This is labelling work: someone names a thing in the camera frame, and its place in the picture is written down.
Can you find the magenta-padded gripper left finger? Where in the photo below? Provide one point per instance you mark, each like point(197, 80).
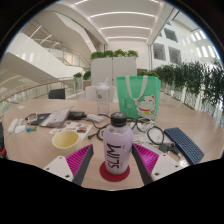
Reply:
point(78, 159)

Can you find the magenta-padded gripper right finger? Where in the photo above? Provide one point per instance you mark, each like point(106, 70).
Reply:
point(146, 158)

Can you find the lilac drink bottle black cap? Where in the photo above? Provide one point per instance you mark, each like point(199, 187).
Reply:
point(117, 146)

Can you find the pale yellow mug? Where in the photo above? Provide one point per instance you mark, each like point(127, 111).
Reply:
point(66, 141)

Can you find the colourful sticker sheet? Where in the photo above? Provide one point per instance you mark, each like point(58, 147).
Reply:
point(76, 127)

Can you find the flat round red coaster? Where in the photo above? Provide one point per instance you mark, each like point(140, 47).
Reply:
point(113, 177)

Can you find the dark blue keyboard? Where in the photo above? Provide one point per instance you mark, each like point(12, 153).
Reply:
point(185, 145)

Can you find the small black case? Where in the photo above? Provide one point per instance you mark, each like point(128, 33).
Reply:
point(76, 115)

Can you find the open booklet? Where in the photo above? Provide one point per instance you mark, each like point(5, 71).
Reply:
point(56, 117)

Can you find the small teal box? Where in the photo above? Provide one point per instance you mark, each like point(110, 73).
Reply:
point(31, 128)

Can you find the white computer mouse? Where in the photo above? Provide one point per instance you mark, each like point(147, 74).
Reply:
point(20, 129)

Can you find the clear shaker bottle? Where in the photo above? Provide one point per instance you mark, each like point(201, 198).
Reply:
point(102, 98)

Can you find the green tote bag cat print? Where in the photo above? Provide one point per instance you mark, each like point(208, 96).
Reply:
point(136, 93)

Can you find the white chair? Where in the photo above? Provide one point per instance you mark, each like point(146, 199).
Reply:
point(90, 94)

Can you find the black chair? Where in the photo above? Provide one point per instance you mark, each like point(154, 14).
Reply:
point(56, 93)

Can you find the white charger block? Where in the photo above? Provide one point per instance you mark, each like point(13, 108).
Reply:
point(12, 126)

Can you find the dark chair red part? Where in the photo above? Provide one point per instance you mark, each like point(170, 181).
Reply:
point(2, 140)

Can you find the small potted plant stand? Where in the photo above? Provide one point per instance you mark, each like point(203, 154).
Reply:
point(81, 78)

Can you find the row of green plants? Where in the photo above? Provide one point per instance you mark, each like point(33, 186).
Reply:
point(193, 80)

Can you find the white cabinet with plants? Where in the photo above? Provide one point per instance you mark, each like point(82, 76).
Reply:
point(113, 68)

